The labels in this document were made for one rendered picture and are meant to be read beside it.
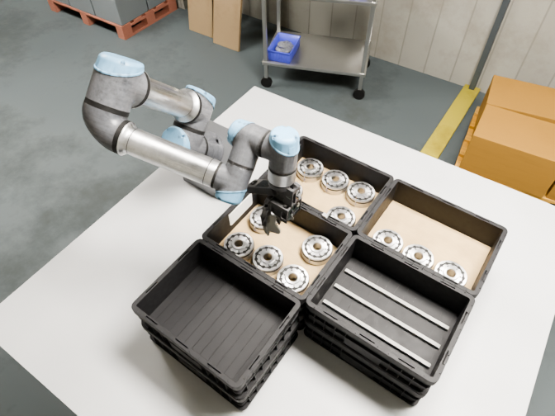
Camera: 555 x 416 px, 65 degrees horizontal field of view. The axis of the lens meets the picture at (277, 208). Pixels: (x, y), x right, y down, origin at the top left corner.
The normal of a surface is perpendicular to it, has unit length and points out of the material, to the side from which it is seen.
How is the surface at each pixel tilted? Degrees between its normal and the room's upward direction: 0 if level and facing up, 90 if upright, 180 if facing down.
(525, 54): 90
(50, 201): 0
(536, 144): 0
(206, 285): 0
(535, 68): 90
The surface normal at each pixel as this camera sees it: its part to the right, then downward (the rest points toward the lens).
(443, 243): -0.01, -0.63
